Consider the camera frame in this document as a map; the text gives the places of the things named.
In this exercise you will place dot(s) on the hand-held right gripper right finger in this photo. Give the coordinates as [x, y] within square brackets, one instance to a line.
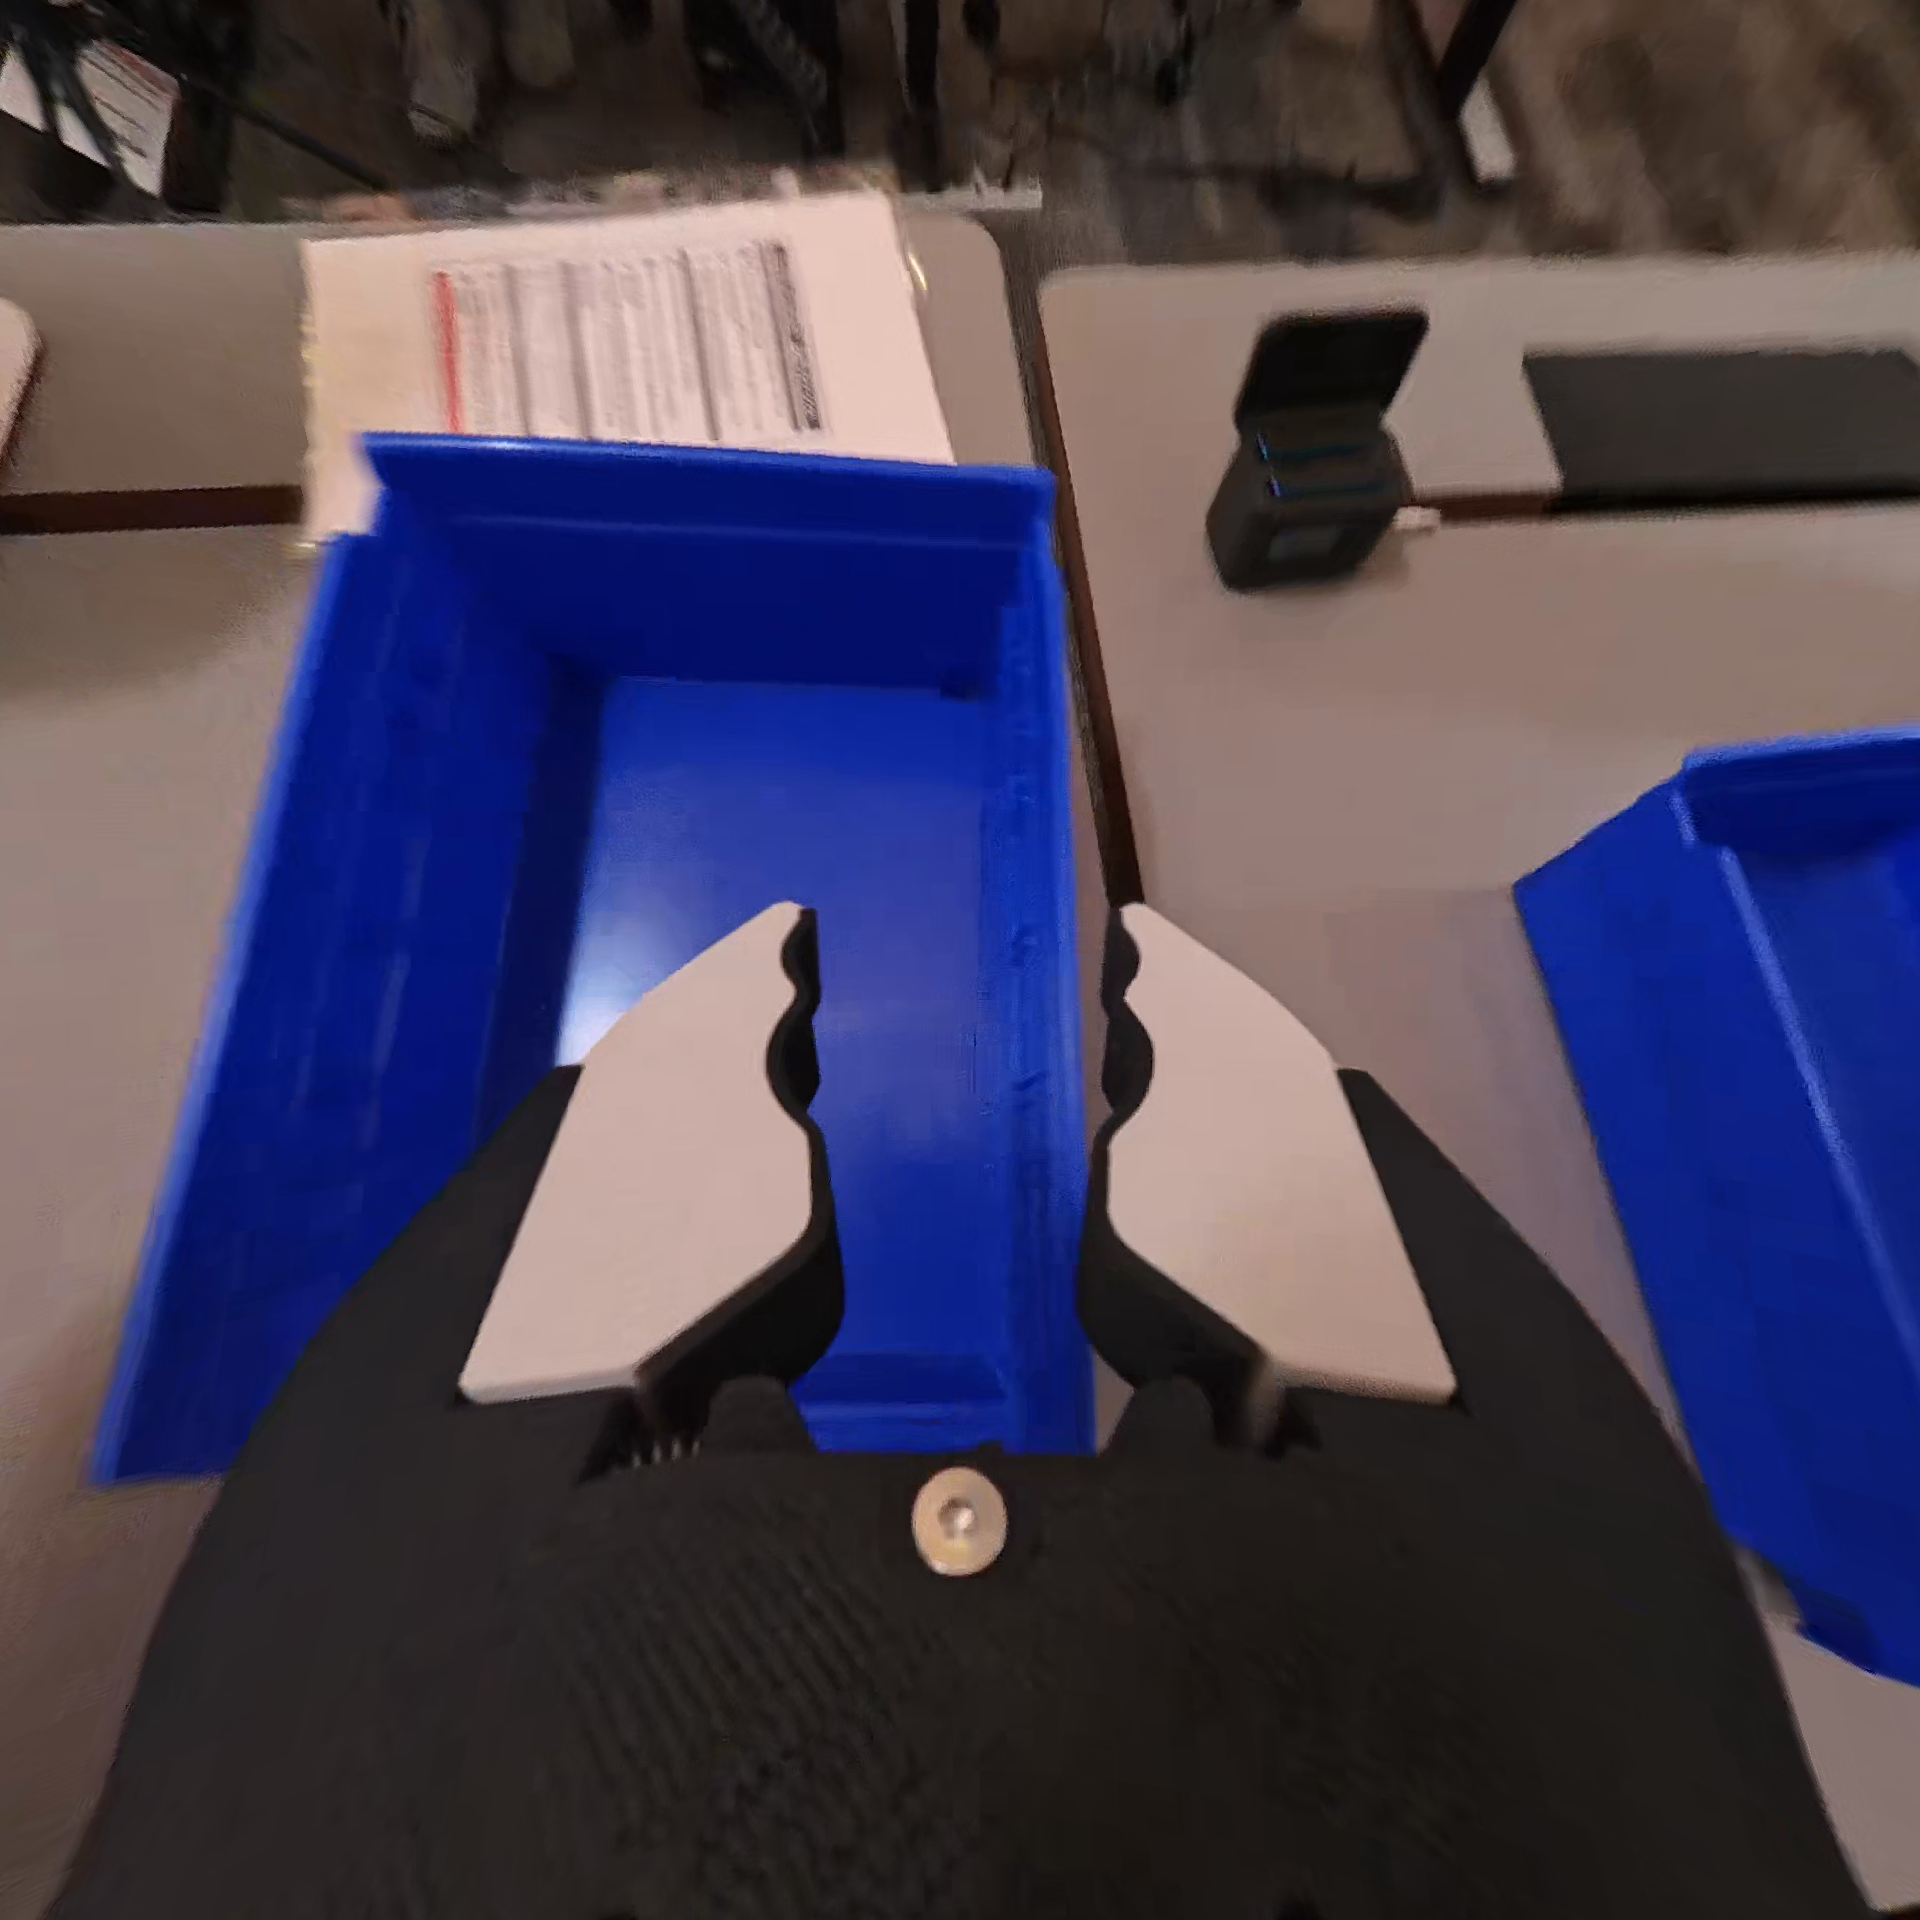
[1273, 1201]

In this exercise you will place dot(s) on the hanging laminated sheet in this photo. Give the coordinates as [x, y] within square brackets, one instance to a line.
[106, 114]

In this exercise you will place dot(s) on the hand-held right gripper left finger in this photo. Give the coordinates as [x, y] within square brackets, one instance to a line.
[658, 1201]

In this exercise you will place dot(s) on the black charging case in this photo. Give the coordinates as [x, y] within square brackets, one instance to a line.
[1306, 525]

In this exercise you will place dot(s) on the laminated instruction sheet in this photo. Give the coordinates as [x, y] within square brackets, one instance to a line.
[629, 331]

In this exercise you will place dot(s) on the blue plastic bin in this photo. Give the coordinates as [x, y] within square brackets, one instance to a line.
[841, 779]
[1724, 1125]

